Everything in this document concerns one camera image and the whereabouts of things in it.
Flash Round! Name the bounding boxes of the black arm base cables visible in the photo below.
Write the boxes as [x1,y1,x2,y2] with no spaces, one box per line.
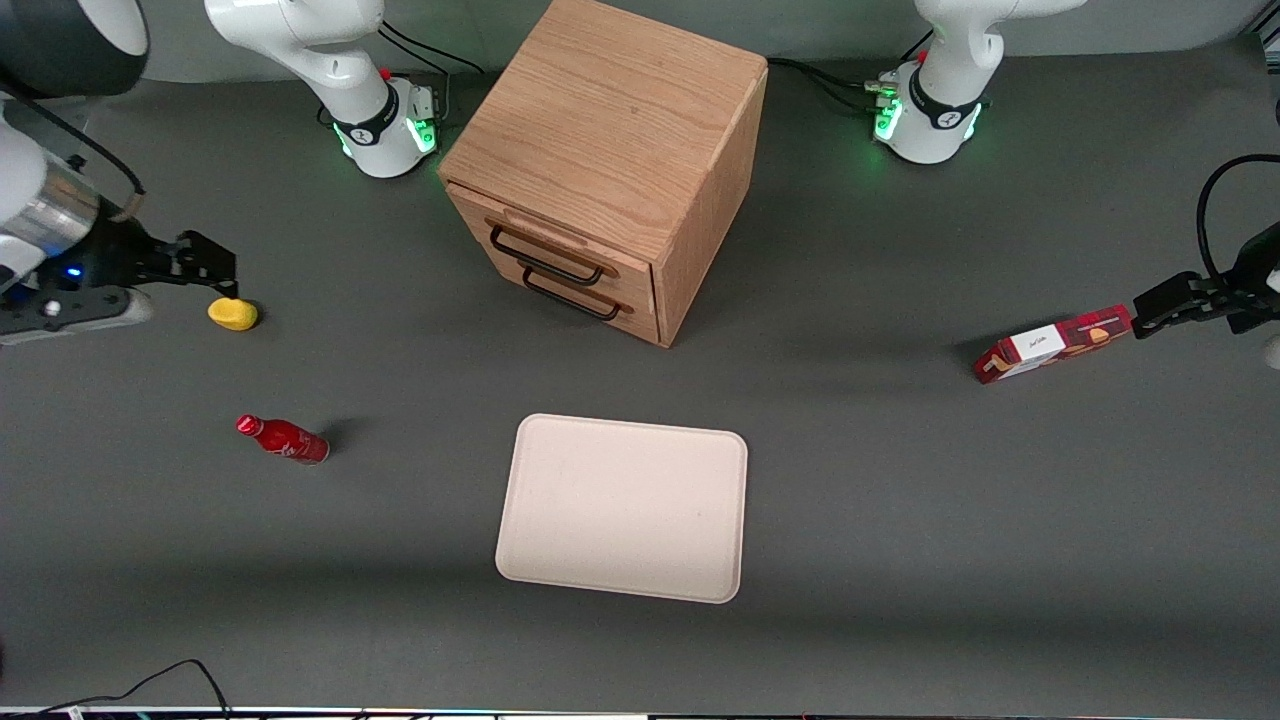
[380,18,486,121]
[768,30,936,111]

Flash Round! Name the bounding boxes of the black left arm base cables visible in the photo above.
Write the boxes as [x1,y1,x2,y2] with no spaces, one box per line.
[768,30,936,111]

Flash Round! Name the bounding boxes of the black right arm base cables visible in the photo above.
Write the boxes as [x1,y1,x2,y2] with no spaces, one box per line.
[380,18,486,121]

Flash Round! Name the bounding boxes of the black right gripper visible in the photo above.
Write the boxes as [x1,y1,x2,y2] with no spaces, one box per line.
[62,222,241,299]

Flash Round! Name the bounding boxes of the thin black floor cable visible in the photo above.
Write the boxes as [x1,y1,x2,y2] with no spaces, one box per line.
[0,659,233,720]

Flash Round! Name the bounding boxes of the beige plastic tray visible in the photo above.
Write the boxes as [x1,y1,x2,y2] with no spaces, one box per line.
[495,413,749,605]

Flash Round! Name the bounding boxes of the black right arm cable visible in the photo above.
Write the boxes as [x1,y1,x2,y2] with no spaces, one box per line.
[0,90,146,197]

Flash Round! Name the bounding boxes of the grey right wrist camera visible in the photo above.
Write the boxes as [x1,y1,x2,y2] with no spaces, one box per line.
[0,286,154,347]

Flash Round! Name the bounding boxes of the wooden oak cabinet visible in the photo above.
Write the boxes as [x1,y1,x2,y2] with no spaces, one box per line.
[438,0,769,348]

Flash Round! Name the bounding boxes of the red cookie box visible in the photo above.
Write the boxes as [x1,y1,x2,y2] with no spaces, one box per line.
[974,304,1134,385]

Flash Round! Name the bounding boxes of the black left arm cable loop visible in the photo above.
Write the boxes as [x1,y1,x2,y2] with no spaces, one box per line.
[1197,153,1280,291]

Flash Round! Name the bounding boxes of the red soda bottle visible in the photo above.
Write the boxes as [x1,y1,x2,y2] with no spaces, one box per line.
[236,414,331,466]

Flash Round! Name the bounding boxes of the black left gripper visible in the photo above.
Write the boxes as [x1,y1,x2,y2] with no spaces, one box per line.
[1133,222,1280,341]

